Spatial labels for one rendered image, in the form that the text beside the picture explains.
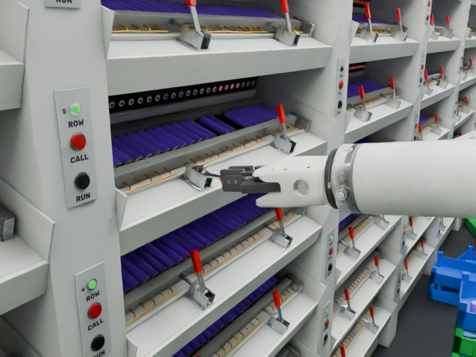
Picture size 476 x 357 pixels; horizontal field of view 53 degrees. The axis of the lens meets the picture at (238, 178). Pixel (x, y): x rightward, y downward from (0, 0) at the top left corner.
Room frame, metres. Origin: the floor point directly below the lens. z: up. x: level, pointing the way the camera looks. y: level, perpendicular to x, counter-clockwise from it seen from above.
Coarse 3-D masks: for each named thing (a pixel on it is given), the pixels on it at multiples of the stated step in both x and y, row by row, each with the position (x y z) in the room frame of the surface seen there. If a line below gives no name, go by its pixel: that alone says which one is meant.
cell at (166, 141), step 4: (148, 128) 0.78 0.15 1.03; (148, 132) 0.78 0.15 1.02; (152, 132) 0.78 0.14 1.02; (156, 132) 0.78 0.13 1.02; (152, 136) 0.77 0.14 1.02; (156, 136) 0.77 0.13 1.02; (160, 136) 0.77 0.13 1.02; (160, 140) 0.76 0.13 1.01; (164, 140) 0.76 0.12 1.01; (168, 140) 0.76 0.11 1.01; (168, 144) 0.75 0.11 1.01; (172, 144) 0.75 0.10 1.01; (176, 144) 0.75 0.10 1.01; (172, 148) 0.75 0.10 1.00
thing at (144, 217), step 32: (224, 96) 0.99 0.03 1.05; (288, 96) 1.09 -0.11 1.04; (288, 128) 1.04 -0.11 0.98; (320, 128) 1.04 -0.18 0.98; (256, 160) 0.83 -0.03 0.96; (160, 192) 0.64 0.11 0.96; (192, 192) 0.66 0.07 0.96; (224, 192) 0.72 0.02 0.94; (128, 224) 0.55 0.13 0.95; (160, 224) 0.60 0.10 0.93
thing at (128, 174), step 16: (256, 128) 0.91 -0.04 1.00; (272, 128) 0.96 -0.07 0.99; (192, 144) 0.76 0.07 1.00; (208, 144) 0.78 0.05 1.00; (224, 144) 0.82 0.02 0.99; (240, 144) 0.87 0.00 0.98; (144, 160) 0.67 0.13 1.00; (160, 160) 0.68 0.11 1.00; (176, 160) 0.71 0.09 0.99; (192, 160) 0.74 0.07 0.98; (128, 176) 0.62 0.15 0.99; (144, 176) 0.65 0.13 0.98; (160, 176) 0.66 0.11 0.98
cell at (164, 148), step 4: (140, 132) 0.76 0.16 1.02; (144, 132) 0.76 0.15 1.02; (140, 136) 0.76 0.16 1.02; (144, 136) 0.76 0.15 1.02; (148, 136) 0.76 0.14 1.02; (148, 140) 0.75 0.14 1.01; (152, 140) 0.75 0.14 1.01; (156, 140) 0.75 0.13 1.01; (156, 144) 0.74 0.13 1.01; (160, 144) 0.74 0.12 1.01; (164, 144) 0.74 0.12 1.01; (160, 148) 0.74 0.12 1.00; (164, 148) 0.73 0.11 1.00; (168, 148) 0.74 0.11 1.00; (164, 152) 0.73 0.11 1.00
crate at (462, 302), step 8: (464, 272) 1.32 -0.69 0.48; (464, 280) 1.31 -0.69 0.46; (472, 280) 1.31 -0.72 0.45; (464, 288) 1.31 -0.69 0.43; (472, 288) 1.31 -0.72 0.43; (464, 296) 1.31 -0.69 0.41; (472, 296) 1.31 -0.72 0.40; (464, 304) 1.15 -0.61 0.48; (464, 312) 1.15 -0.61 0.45; (472, 312) 1.14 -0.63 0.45; (464, 320) 1.14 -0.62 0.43; (472, 320) 1.14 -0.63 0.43; (464, 328) 1.14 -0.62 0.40; (472, 328) 1.13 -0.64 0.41
